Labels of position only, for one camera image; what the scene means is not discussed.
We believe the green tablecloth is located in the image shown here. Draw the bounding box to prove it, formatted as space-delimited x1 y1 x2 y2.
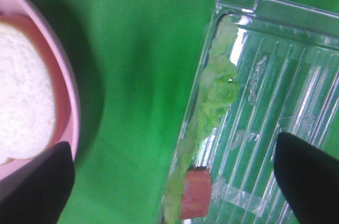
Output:
30 0 338 223

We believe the pink ham strip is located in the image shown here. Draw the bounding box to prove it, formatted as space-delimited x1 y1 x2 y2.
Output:
179 167 212 220

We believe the pink round plate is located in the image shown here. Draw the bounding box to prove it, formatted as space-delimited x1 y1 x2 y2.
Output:
1 0 80 178

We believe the green lettuce leaf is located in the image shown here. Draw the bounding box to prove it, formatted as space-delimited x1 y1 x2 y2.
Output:
164 16 239 223

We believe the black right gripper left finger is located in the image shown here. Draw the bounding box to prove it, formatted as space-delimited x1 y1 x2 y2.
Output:
1 141 75 223

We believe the clear right plastic container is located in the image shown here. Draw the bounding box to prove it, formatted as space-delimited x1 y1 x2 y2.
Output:
155 0 339 224

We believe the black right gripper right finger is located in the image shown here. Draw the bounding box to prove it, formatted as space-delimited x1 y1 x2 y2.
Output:
274 132 338 223

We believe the bread slice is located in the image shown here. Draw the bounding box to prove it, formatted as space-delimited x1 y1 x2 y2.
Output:
1 15 69 164

